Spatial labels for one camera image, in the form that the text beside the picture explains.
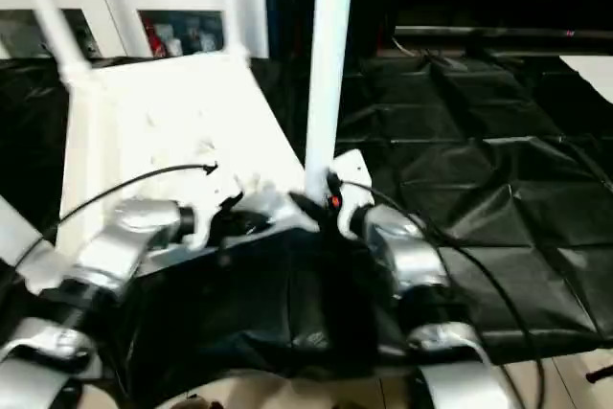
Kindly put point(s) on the white plastic table top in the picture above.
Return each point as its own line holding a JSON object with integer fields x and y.
{"x": 167, "y": 117}

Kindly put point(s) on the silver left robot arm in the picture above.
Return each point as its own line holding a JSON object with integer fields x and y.
{"x": 120, "y": 236}

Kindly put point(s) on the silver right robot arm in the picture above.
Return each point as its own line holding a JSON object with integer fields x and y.
{"x": 407, "y": 246}

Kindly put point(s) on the black plastic mat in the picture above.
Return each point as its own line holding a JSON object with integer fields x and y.
{"x": 479, "y": 117}

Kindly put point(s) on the red white bottle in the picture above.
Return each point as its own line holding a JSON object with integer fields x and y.
{"x": 153, "y": 40}

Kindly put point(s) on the white flat board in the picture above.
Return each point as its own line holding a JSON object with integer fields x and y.
{"x": 589, "y": 76}

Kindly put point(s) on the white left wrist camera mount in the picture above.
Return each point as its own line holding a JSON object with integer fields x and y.
{"x": 211, "y": 217}

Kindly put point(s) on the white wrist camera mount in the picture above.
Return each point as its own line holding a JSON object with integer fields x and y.
{"x": 211, "y": 217}
{"x": 354, "y": 169}

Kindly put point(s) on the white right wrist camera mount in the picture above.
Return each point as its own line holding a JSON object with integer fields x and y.
{"x": 354, "y": 169}

